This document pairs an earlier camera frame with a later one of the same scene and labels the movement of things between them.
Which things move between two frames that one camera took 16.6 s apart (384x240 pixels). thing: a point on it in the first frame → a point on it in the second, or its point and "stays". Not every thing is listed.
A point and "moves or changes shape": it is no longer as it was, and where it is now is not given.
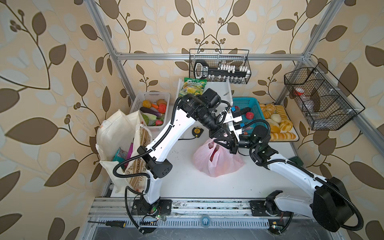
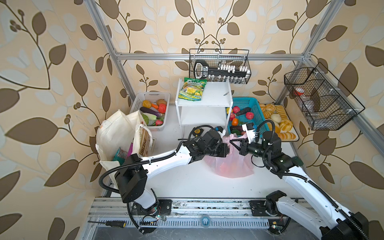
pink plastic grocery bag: [215, 160] moves or changes shape
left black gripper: [219, 131] → [225, 152]
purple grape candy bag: [129, 154] stays
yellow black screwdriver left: [112, 223] stays
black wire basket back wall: [220, 65] stays
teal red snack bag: [120, 156] stays
